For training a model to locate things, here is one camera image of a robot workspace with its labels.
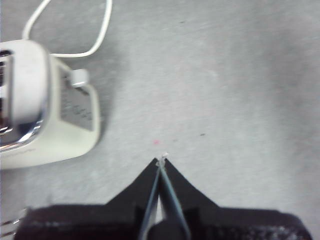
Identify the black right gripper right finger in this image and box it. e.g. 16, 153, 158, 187
149, 158, 314, 240

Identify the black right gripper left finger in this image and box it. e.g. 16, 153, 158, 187
13, 157, 161, 240

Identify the cream toaster with chrome top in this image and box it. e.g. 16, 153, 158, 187
0, 39, 102, 171

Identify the white toaster power cable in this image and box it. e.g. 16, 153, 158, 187
21, 0, 114, 59

